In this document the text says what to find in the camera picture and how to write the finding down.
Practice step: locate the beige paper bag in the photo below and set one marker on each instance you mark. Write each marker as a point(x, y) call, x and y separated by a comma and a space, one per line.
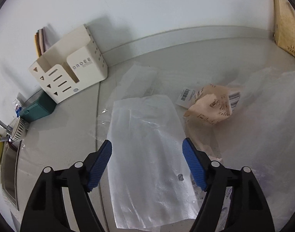
point(210, 106)

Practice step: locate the large clear plastic wrap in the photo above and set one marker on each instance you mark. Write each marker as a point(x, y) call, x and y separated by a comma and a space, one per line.
point(258, 125)

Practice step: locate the stack of coloured folders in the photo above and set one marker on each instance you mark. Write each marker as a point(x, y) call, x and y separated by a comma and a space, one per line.
point(41, 41)

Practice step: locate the frosted clear plastic bag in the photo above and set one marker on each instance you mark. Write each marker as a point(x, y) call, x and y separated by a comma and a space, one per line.
point(145, 149)

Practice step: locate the cream desk organizer box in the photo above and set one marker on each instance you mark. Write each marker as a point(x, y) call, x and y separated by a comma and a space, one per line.
point(84, 62)

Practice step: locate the white barcode label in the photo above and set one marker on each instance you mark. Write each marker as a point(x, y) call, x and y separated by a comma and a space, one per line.
point(186, 96)

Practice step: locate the small blue red packet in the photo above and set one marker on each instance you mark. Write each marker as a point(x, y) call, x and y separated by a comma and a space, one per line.
point(17, 107)

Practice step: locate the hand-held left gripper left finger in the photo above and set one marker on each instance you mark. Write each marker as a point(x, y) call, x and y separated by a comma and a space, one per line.
point(100, 164)

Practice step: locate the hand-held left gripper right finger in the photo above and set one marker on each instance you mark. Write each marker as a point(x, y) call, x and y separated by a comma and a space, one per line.
point(194, 164)

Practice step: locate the brown paper bag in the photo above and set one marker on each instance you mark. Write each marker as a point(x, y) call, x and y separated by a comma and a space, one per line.
point(286, 26)

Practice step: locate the teal plastic box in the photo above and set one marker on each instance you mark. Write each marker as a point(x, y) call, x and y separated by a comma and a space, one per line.
point(38, 108)

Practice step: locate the steel sink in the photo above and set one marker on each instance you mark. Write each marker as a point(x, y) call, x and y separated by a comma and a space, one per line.
point(8, 174)

